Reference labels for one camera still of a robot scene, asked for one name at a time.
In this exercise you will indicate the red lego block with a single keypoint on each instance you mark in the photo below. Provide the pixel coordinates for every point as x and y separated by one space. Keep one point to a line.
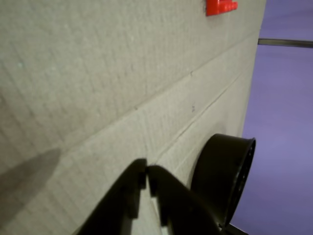
216 7

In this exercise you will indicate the black metal bar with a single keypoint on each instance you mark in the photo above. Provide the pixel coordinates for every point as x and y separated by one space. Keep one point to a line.
286 42

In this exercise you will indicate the black round bowl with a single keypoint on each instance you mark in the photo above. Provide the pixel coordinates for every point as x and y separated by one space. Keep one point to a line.
220 166

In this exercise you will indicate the brown cardboard sheet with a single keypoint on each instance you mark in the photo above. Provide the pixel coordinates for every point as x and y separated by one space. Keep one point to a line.
97 73

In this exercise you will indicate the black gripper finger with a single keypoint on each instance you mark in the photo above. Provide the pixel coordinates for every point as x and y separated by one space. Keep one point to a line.
181 210
122 195

